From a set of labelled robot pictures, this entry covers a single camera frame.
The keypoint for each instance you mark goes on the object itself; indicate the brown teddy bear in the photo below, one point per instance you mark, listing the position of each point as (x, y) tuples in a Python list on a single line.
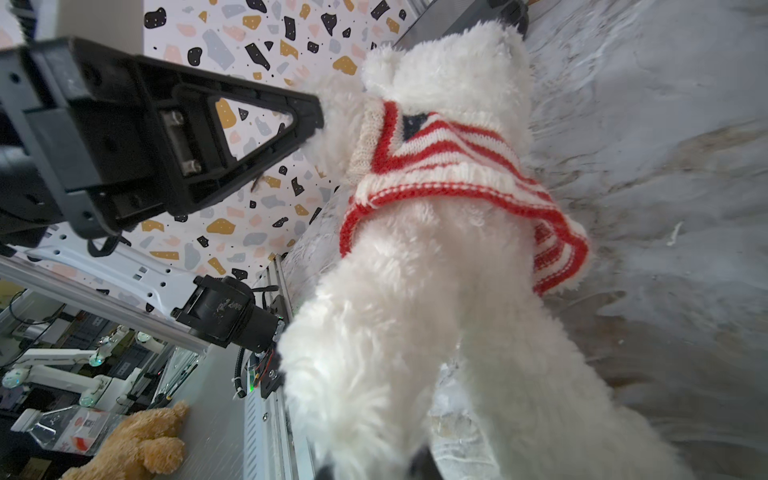
[(143, 445)]

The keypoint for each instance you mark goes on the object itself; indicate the red white striped sweater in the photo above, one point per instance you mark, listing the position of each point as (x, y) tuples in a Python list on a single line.
[(402, 157)]

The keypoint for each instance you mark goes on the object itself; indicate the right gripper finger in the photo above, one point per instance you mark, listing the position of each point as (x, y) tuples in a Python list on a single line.
[(423, 466)]

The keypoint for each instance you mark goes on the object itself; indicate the white teddy bear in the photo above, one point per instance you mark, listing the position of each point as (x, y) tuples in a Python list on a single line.
[(436, 278)]

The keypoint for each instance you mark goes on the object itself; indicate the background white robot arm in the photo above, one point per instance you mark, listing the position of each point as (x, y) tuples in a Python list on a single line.
[(51, 368)]

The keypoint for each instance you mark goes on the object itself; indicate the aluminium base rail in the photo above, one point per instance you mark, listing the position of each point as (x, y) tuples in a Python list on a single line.
[(271, 448)]

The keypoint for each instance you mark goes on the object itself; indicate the dark grey hard case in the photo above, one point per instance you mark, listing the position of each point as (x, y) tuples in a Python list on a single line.
[(445, 17)]

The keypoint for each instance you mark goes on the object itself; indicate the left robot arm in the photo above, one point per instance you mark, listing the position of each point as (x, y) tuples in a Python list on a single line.
[(220, 311)]

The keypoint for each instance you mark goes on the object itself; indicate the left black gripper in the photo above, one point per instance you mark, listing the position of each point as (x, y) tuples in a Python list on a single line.
[(79, 127)]

